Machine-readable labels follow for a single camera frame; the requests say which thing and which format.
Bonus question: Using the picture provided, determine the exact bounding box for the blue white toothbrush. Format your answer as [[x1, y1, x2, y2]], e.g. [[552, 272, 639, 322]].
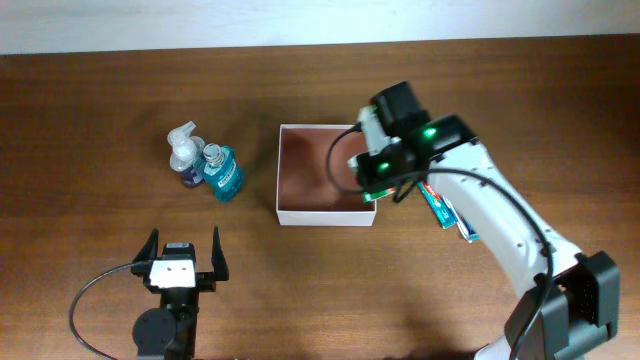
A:
[[444, 198, 480, 243]]

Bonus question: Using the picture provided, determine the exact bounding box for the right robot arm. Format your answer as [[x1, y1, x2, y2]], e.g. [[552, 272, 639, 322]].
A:
[[349, 82, 620, 360]]

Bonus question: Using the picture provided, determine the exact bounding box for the toothpaste tube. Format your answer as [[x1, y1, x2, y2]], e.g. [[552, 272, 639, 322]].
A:
[[419, 182, 457, 229]]

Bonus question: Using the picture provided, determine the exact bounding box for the green soap packet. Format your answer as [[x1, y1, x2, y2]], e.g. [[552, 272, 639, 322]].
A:
[[363, 187, 396, 203]]

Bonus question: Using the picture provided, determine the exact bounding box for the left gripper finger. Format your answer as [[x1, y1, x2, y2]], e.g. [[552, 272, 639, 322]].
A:
[[133, 228, 159, 263], [211, 226, 229, 280]]

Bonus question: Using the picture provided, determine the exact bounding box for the white cardboard box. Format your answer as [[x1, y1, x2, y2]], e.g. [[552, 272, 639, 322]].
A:
[[275, 124, 377, 227]]

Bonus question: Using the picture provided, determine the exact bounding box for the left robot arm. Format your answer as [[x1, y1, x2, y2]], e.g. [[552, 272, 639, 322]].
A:
[[131, 229, 229, 359]]

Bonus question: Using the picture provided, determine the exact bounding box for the clear pump soap bottle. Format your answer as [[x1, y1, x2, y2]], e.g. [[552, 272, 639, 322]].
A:
[[167, 121, 205, 188]]

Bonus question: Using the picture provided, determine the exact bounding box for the blue mouthwash bottle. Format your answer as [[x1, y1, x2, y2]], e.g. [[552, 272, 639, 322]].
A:
[[203, 143, 244, 202]]

